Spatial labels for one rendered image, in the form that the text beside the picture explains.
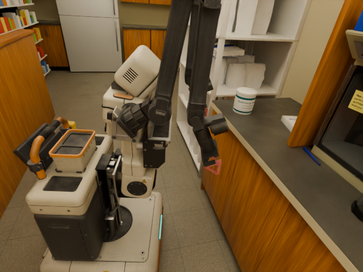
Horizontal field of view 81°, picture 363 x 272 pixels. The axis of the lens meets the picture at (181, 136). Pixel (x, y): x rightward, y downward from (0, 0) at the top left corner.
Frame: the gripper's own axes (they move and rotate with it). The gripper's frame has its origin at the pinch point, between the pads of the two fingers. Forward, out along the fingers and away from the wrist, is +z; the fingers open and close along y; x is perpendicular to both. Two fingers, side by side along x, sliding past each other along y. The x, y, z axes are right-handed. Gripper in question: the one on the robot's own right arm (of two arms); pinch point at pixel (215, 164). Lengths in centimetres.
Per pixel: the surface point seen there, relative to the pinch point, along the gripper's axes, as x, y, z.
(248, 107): -27, 60, 13
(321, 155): -48, 16, 27
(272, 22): -78, 151, -10
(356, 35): -62, 15, -26
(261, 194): -15.0, 8.8, 35.7
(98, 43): 190, 431, -48
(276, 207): -18.9, -2.3, 33.8
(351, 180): -52, -1, 29
